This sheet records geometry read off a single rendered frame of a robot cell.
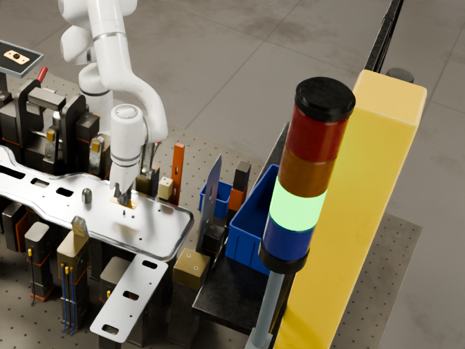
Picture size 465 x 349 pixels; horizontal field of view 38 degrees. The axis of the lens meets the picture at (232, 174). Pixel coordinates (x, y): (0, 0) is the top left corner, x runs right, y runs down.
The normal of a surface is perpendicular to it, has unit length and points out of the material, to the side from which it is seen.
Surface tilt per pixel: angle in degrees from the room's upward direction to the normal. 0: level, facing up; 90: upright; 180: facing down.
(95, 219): 0
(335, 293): 90
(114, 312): 0
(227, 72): 0
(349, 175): 90
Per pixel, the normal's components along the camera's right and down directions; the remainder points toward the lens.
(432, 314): 0.13, -0.72
